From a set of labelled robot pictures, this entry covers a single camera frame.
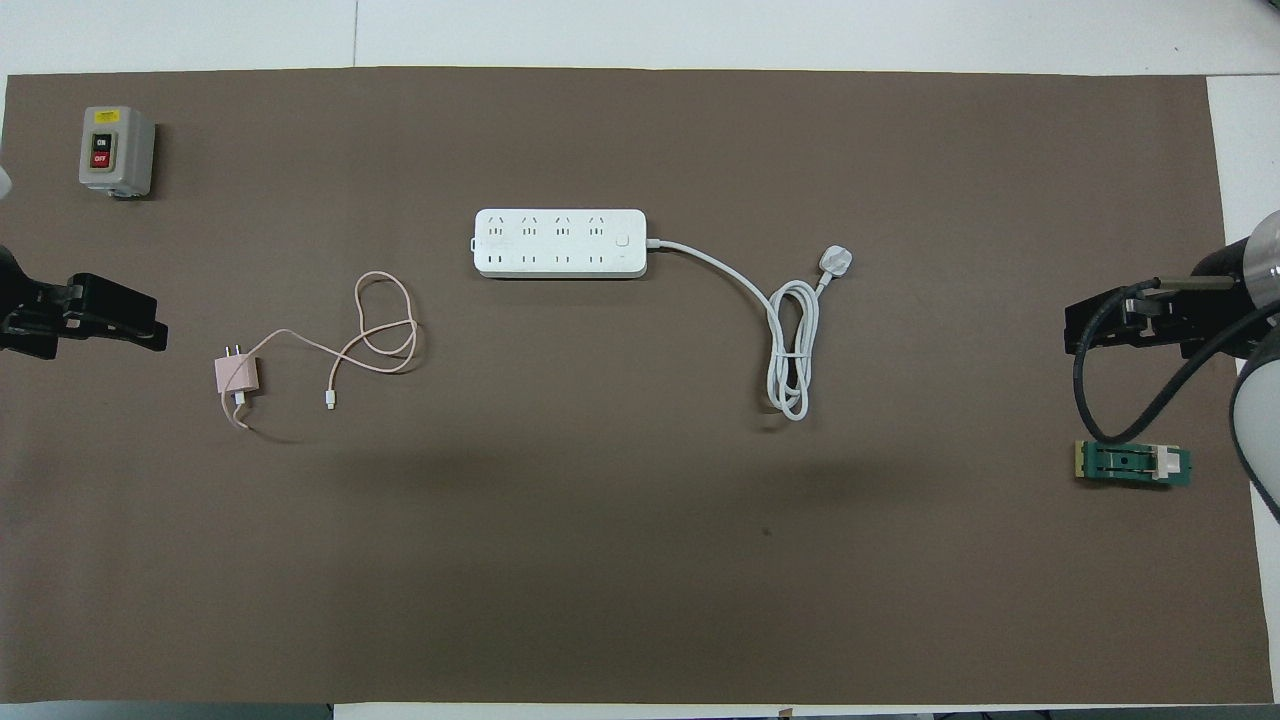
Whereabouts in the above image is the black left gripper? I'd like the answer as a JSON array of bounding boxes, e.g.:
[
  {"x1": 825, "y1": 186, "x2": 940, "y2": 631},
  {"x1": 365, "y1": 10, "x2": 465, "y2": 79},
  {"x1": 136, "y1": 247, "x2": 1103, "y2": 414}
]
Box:
[{"x1": 0, "y1": 245, "x2": 170, "y2": 362}]

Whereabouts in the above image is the white power strip with cord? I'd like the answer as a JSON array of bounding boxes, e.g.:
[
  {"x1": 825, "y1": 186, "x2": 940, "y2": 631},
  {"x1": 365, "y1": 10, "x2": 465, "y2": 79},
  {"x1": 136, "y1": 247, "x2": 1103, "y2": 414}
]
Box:
[{"x1": 473, "y1": 208, "x2": 854, "y2": 422}]

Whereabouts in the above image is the pink charger plug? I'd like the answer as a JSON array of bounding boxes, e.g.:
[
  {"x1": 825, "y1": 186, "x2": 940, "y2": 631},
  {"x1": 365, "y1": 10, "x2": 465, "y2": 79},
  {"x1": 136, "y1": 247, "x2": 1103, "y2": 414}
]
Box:
[{"x1": 212, "y1": 345, "x2": 264, "y2": 407}]

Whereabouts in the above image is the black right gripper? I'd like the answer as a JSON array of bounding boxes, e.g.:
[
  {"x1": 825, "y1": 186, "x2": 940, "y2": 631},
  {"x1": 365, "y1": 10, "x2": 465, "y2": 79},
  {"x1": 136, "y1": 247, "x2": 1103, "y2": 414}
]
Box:
[{"x1": 1063, "y1": 242, "x2": 1263, "y2": 361}]

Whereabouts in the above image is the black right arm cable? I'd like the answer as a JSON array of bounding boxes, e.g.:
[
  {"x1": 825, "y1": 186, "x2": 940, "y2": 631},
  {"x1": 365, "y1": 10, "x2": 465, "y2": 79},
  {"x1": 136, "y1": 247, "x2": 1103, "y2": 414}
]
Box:
[{"x1": 1072, "y1": 275, "x2": 1280, "y2": 443}]

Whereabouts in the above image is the pink charging cable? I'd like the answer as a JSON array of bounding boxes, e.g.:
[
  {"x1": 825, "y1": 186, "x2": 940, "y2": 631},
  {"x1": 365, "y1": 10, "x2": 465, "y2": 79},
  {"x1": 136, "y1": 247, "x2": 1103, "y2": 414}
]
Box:
[{"x1": 219, "y1": 270, "x2": 419, "y2": 434}]

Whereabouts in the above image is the brown table mat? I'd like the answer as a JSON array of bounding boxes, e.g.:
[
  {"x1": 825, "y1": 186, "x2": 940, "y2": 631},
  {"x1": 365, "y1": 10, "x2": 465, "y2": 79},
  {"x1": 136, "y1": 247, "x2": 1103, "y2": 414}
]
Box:
[{"x1": 0, "y1": 67, "x2": 1246, "y2": 705}]

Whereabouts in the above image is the grey on-off switch box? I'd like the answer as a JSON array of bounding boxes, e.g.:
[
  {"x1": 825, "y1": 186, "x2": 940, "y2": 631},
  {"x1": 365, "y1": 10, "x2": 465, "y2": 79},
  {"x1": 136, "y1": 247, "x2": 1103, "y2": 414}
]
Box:
[{"x1": 79, "y1": 106, "x2": 157, "y2": 199}]

